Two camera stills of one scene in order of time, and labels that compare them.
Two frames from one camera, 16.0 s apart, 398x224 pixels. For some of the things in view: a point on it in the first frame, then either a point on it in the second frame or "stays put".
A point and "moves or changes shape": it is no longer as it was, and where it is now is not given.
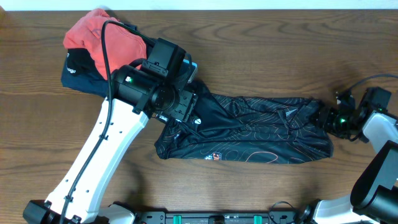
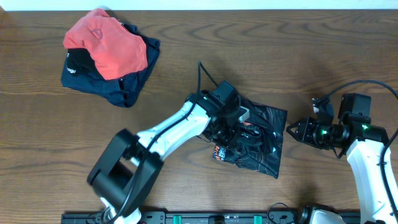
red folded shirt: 124,46 stays put
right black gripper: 326,115 -> 304,133
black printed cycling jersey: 247,129 moves or changes shape
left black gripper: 186,105 -> 229,140
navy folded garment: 81,71 stays put
